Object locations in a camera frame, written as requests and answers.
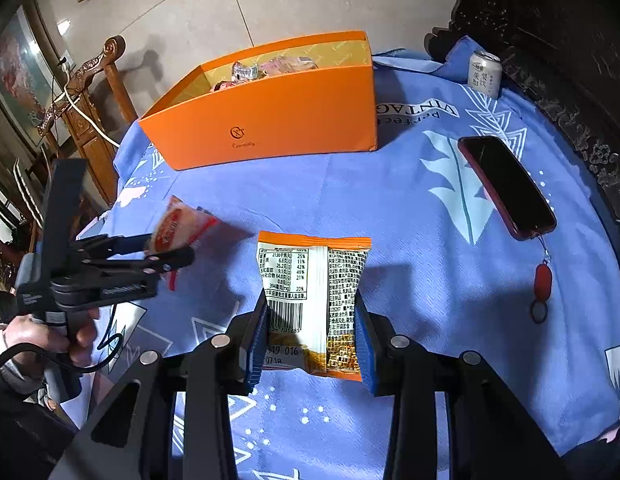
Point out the white wall socket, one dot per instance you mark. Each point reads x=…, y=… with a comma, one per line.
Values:
x=65, y=60

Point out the clear round rice cracker bag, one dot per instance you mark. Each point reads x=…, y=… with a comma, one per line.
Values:
x=172, y=225

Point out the person's left hand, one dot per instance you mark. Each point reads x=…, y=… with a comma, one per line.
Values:
x=84, y=340

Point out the white drink can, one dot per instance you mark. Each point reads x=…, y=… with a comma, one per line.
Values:
x=484, y=77

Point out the person's left forearm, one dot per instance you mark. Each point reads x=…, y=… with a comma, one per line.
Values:
x=24, y=435

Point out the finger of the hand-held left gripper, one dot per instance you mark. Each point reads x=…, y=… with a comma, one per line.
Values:
x=154, y=262
x=114, y=245

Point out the red key fob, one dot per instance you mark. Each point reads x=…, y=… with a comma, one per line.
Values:
x=543, y=282

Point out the orange-edged white snack bag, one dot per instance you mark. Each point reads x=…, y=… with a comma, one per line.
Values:
x=310, y=280

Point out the pile of snack packets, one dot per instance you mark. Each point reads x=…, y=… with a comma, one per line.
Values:
x=280, y=67

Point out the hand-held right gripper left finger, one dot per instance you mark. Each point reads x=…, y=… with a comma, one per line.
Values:
x=254, y=345

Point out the black smartphone in red case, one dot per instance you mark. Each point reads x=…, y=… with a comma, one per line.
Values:
x=510, y=190

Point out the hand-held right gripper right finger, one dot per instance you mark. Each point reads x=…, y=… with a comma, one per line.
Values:
x=367, y=350

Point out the dark carved wooden furniture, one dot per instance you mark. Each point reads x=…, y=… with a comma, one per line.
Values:
x=565, y=20

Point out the carved wooden chair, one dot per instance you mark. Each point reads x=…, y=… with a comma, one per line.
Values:
x=89, y=125

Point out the framed wall painting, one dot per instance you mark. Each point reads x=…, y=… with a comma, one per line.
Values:
x=19, y=60

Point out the orange cardboard box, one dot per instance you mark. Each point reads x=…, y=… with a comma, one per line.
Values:
x=270, y=120

